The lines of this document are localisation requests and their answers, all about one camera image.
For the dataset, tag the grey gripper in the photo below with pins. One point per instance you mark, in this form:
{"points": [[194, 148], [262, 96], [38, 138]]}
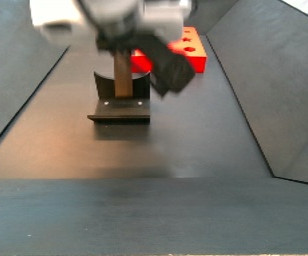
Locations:
{"points": [[135, 24]]}

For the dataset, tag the brown hexagon peg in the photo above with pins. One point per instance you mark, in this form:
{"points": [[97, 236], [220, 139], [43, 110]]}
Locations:
{"points": [[122, 75]]}

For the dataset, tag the red shape sorter block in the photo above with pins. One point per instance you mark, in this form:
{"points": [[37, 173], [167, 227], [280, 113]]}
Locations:
{"points": [[189, 46]]}

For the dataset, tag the black curved peg holder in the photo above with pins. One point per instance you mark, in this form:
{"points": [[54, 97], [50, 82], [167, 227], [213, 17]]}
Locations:
{"points": [[122, 110]]}

